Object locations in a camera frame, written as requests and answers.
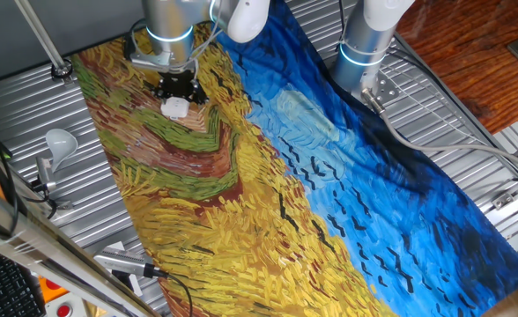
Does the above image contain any white four-button power strip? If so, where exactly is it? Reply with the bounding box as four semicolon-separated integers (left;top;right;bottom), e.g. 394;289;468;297
159;96;190;121

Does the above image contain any aluminium frame bar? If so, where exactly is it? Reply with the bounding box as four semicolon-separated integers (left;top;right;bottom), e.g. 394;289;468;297
0;178;161;317

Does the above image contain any aluminium corner bracket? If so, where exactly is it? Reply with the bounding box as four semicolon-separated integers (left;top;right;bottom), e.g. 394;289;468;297
491;169;518;211

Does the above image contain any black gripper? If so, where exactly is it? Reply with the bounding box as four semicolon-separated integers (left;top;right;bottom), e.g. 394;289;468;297
152;70;210;106

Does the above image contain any gray camera cable black plug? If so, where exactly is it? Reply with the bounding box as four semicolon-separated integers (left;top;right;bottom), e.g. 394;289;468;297
124;0;225;71

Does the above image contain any small gray ribbed camera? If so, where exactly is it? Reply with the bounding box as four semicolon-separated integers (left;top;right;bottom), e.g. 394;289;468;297
35;157;58;193

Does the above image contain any silver bar-shaped camera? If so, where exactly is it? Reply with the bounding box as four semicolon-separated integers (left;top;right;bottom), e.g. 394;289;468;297
93;248;168;279

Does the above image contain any metal pole with black base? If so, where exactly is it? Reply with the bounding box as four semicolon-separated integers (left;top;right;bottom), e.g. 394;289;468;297
14;0;74;80

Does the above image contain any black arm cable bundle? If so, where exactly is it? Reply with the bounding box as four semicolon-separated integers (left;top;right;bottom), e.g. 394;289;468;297
337;0;351;49

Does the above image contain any orange emergency stop box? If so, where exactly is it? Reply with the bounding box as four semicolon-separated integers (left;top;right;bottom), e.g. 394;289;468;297
38;276;70;304

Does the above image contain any thick gray robot cable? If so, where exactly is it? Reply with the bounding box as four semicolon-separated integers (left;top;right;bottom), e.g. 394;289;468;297
360;87;518;176

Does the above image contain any Van Gogh painting cloth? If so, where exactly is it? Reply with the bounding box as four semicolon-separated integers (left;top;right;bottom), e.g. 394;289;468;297
69;0;518;317

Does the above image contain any black keyboard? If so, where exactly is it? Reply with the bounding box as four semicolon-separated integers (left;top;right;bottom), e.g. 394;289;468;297
0;243;48;317

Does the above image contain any gray box red button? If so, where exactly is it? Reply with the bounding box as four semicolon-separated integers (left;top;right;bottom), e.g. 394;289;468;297
42;293;88;317

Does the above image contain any gray wrist camera with bracket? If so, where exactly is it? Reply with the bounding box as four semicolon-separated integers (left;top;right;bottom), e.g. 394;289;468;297
122;30;174;74

